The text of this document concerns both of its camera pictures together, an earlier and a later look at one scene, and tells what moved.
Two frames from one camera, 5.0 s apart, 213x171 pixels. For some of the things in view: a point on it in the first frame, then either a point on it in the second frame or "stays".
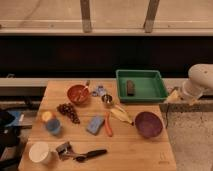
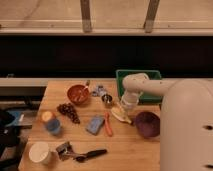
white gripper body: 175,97 -> 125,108
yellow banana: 121,114 stays
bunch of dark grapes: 67,109 stays
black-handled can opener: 65,152 stays
